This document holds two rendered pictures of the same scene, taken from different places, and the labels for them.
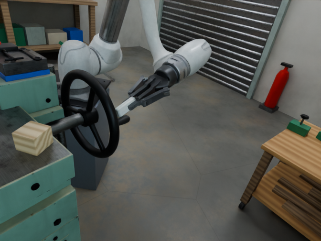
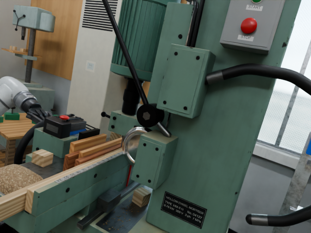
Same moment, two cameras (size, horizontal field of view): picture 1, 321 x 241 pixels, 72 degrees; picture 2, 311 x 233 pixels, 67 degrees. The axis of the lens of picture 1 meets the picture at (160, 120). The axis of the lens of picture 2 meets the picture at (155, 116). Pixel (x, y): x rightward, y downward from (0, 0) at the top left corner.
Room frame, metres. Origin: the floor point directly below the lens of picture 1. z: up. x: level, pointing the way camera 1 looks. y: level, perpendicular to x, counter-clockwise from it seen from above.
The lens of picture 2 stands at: (0.40, 1.20, 1.24)
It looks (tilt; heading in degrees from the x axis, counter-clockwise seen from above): 12 degrees down; 256
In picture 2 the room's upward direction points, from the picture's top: 13 degrees clockwise
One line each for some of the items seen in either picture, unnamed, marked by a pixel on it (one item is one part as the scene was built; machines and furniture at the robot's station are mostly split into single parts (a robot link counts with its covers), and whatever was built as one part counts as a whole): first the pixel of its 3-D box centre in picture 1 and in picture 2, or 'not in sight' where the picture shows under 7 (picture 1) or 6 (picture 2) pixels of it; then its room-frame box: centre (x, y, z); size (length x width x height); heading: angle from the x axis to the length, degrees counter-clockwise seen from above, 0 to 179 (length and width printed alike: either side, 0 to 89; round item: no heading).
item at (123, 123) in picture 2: not in sight; (131, 127); (0.29, 0.44, 1.03); 0.14 x 0.07 x 0.09; 144
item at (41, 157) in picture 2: not in sight; (42, 157); (0.54, 0.52, 0.92); 0.04 x 0.04 x 0.03; 60
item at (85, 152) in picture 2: not in sight; (104, 151); (0.36, 0.44, 0.93); 0.24 x 0.01 x 0.06; 54
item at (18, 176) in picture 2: not in sight; (17, 175); (0.56, 0.64, 0.92); 0.14 x 0.09 x 0.04; 144
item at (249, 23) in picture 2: not in sight; (248, 25); (0.15, 0.76, 1.36); 0.03 x 0.01 x 0.03; 144
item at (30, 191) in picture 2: not in sight; (112, 161); (0.33, 0.50, 0.92); 0.60 x 0.02 x 0.05; 54
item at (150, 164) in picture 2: not in sight; (154, 157); (0.24, 0.66, 1.02); 0.09 x 0.07 x 0.12; 54
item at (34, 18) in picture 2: not in sight; (28, 78); (1.26, -1.80, 0.79); 0.62 x 0.48 x 1.58; 136
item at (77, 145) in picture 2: not in sight; (88, 149); (0.41, 0.46, 0.94); 0.16 x 0.02 x 0.08; 54
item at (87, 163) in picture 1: (79, 136); not in sight; (1.09, 0.49, 0.30); 0.30 x 0.30 x 0.60; 1
